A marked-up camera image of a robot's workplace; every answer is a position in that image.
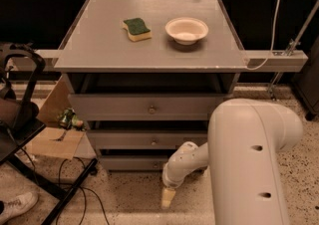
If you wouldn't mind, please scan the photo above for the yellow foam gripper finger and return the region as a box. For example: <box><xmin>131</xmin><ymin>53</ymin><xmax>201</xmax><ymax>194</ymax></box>
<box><xmin>161</xmin><ymin>187</ymin><xmax>175</xmax><ymax>209</ymax></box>

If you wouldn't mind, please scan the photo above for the grey bottom drawer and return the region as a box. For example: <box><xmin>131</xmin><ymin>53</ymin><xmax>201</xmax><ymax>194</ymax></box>
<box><xmin>99</xmin><ymin>155</ymin><xmax>168</xmax><ymax>171</ymax></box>

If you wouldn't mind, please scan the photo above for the grey drawer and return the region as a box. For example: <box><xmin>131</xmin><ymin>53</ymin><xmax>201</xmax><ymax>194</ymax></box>
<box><xmin>69</xmin><ymin>94</ymin><xmax>230</xmax><ymax>121</ymax></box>
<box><xmin>87</xmin><ymin>130</ymin><xmax>207</xmax><ymax>149</ymax></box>
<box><xmin>99</xmin><ymin>155</ymin><xmax>168</xmax><ymax>171</ymax></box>

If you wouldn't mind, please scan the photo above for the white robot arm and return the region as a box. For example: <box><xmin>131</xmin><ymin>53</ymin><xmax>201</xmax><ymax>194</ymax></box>
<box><xmin>161</xmin><ymin>99</ymin><xmax>303</xmax><ymax>225</ymax></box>

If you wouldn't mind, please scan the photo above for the grey middle drawer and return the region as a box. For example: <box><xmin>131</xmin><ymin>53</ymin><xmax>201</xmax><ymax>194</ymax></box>
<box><xmin>87</xmin><ymin>130</ymin><xmax>207</xmax><ymax>149</ymax></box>

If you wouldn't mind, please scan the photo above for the grey top drawer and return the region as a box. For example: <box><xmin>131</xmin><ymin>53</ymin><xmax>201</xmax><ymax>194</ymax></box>
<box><xmin>69</xmin><ymin>94</ymin><xmax>230</xmax><ymax>121</ymax></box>

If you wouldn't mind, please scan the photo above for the grey drawer cabinet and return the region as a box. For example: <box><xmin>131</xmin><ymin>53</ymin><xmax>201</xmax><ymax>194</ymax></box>
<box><xmin>61</xmin><ymin>0</ymin><xmax>240</xmax><ymax>158</ymax></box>

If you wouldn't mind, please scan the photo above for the brown cardboard sheet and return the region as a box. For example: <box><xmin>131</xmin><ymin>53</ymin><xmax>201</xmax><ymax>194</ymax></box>
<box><xmin>27</xmin><ymin>79</ymin><xmax>84</xmax><ymax>159</ymax></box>

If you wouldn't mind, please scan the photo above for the green crumpled packet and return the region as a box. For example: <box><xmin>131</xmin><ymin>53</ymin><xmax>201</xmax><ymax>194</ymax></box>
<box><xmin>58</xmin><ymin>109</ymin><xmax>84</xmax><ymax>130</ymax></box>

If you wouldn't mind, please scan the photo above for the white sneaker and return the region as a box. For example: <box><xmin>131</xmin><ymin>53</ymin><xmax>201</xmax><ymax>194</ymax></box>
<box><xmin>0</xmin><ymin>192</ymin><xmax>38</xmax><ymax>225</ymax></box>

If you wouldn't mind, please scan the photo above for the white bowl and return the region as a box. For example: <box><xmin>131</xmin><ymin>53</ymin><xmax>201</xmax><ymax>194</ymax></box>
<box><xmin>165</xmin><ymin>17</ymin><xmax>208</xmax><ymax>45</ymax></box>

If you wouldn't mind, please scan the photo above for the black chair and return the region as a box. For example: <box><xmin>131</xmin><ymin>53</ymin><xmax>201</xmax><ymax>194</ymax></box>
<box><xmin>0</xmin><ymin>42</ymin><xmax>98</xmax><ymax>225</ymax></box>

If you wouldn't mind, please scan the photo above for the green yellow sponge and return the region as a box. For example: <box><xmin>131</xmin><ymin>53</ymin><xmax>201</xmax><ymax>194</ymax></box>
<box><xmin>123</xmin><ymin>18</ymin><xmax>152</xmax><ymax>42</ymax></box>

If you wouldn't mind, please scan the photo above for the dark cabinet at right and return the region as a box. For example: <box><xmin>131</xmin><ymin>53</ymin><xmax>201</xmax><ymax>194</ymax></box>
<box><xmin>293</xmin><ymin>36</ymin><xmax>319</xmax><ymax>120</ymax></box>

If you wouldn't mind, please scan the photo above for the metal diagonal strut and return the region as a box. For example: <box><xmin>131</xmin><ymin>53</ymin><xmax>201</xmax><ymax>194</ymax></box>
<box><xmin>267</xmin><ymin>0</ymin><xmax>319</xmax><ymax>101</ymax></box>

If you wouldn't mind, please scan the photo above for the black floor cable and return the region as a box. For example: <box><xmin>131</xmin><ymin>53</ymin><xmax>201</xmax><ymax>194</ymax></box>
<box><xmin>54</xmin><ymin>156</ymin><xmax>111</xmax><ymax>225</ymax></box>

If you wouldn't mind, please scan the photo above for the grey metal rail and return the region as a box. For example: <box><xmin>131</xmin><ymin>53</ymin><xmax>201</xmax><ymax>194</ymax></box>
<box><xmin>38</xmin><ymin>50</ymin><xmax>307</xmax><ymax>73</ymax></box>

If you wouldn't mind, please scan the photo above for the white cable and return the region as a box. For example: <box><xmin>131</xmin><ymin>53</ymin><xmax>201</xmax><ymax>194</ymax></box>
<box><xmin>244</xmin><ymin>0</ymin><xmax>281</xmax><ymax>72</ymax></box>

